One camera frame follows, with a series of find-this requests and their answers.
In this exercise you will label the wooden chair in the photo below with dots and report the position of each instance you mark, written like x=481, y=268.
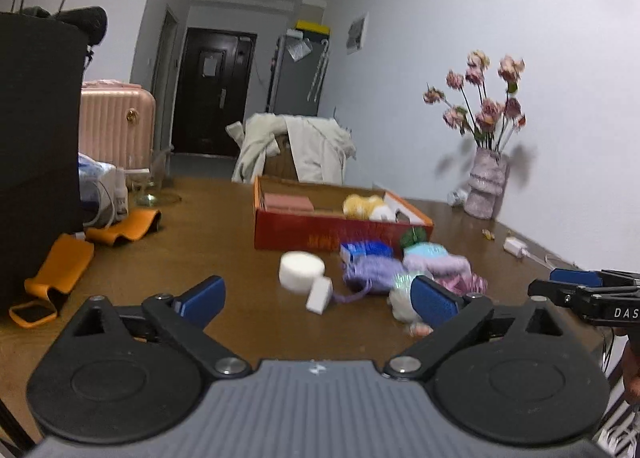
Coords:
x=282, y=163

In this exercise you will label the clear plastic bag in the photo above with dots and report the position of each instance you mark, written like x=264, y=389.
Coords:
x=298, y=49

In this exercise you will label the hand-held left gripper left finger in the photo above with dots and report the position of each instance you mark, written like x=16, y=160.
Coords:
x=202, y=295

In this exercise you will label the glass beaker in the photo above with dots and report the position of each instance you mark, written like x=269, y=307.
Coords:
x=152, y=173

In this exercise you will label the small white bottle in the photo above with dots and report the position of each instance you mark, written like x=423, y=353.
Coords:
x=457, y=198

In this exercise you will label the white charger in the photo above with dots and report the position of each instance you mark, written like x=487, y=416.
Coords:
x=515, y=245

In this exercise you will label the pink vase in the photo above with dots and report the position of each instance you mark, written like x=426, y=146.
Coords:
x=485, y=185

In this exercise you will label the black bag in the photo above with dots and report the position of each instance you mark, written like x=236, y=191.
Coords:
x=40, y=148

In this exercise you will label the yellow plush toy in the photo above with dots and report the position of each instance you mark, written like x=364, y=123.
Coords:
x=357, y=205

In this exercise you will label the dark door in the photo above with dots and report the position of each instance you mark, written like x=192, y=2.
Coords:
x=210, y=103

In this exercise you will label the pink brick block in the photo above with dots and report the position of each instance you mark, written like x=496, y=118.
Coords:
x=287, y=202

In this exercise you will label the white spray bottle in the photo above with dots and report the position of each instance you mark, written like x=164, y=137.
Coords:
x=121, y=193

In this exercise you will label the dried pink flowers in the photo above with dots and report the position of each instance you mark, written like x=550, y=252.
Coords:
x=487, y=113

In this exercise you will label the iridescent soft ball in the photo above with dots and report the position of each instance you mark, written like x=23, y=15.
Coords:
x=400, y=295

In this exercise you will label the white hanging umbrella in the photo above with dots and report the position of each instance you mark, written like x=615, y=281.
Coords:
x=320, y=70

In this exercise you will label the white rectangular sponge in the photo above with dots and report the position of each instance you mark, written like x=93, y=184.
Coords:
x=319, y=295

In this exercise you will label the white plush toy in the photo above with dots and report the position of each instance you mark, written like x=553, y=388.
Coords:
x=386, y=214

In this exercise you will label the white jacket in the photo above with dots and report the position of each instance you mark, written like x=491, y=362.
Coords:
x=315, y=148

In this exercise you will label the pastel towel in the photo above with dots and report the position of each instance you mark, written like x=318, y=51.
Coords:
x=435, y=260

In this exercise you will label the purple knitted pouch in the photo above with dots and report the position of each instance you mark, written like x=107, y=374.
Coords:
x=372, y=274

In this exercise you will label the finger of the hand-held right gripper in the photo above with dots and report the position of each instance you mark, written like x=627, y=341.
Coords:
x=555, y=292
x=575, y=277

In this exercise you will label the tissue pack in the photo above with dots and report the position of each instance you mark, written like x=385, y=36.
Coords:
x=92, y=183

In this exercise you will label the pink suitcase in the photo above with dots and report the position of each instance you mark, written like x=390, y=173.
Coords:
x=117, y=123

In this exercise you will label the yellow box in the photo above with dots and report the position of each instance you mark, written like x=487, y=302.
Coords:
x=312, y=27

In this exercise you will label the red cardboard box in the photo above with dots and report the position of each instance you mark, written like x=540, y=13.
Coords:
x=310, y=233

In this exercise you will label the small wrapped candy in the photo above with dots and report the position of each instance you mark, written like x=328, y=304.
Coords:
x=488, y=234

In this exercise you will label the wall picture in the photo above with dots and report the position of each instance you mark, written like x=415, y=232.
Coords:
x=357, y=33

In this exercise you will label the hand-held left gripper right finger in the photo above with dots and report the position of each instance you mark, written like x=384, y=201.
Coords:
x=432, y=303

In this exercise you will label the black fuzzy item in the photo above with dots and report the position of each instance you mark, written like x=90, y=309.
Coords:
x=85, y=23

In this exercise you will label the green soft item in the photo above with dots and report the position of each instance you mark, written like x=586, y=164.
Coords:
x=414, y=237

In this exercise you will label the blue packet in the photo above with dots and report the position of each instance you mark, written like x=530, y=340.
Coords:
x=365, y=249

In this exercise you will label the grey refrigerator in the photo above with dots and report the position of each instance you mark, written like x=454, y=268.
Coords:
x=295, y=83

